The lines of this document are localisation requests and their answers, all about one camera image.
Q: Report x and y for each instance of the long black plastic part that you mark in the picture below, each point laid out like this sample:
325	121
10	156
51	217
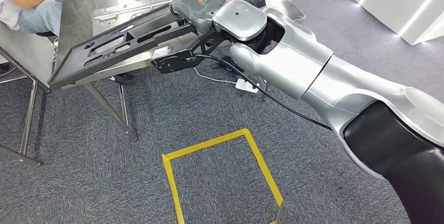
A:
114	47

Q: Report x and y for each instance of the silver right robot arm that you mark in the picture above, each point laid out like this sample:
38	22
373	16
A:
329	73

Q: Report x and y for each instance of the white power strip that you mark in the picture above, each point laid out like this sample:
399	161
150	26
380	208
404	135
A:
247	86

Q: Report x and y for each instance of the stamped sheet metal panel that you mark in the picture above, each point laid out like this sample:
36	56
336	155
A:
118	12

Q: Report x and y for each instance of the white display block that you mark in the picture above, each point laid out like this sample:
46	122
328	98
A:
399	4

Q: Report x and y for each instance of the person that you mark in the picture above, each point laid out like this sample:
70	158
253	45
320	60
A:
34	18

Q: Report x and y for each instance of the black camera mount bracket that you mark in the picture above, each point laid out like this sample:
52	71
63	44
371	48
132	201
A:
180	63

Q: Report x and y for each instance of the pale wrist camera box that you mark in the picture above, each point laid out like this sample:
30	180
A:
162	52

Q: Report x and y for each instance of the metal frame chair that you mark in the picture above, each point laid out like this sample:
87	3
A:
29	111

